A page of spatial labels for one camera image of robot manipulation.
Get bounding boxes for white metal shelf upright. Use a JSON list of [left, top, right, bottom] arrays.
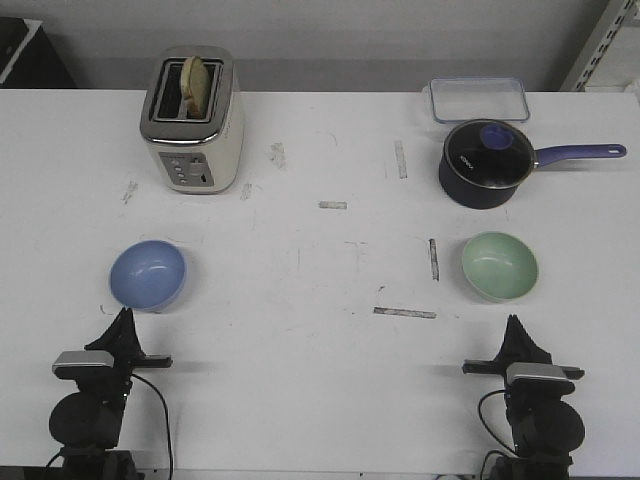
[[559, 1, 639, 92]]

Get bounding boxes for green bowl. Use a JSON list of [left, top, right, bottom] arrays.
[[461, 231, 539, 302]]

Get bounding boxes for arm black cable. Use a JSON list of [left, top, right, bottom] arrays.
[[477, 390, 516, 476], [130, 373, 175, 476]]

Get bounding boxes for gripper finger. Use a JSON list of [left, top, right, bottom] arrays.
[[514, 316, 552, 364], [125, 308, 144, 358], [84, 308, 127, 350], [494, 314, 518, 361]]

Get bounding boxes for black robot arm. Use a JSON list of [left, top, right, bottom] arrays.
[[462, 314, 585, 479], [41, 307, 174, 479]]

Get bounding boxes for clear plastic food container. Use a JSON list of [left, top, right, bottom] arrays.
[[422, 77, 530, 124]]

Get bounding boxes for blue bowl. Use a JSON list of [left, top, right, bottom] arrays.
[[109, 240, 187, 311]]

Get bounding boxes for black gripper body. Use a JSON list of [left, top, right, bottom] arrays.
[[75, 353, 173, 400], [462, 359, 584, 395]]

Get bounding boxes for bread slice in toaster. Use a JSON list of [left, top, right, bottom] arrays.
[[180, 56, 211, 119]]

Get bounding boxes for black box in corner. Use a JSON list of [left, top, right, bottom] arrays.
[[1, 17, 77, 89]]

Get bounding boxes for cream and steel toaster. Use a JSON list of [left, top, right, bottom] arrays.
[[140, 45, 245, 194]]

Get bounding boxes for glass pot lid blue knob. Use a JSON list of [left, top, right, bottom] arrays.
[[444, 119, 534, 189]]

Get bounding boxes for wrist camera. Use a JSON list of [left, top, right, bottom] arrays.
[[52, 350, 115, 380], [505, 362, 575, 396]]

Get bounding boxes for dark blue saucepan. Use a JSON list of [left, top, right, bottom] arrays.
[[438, 119, 627, 210]]

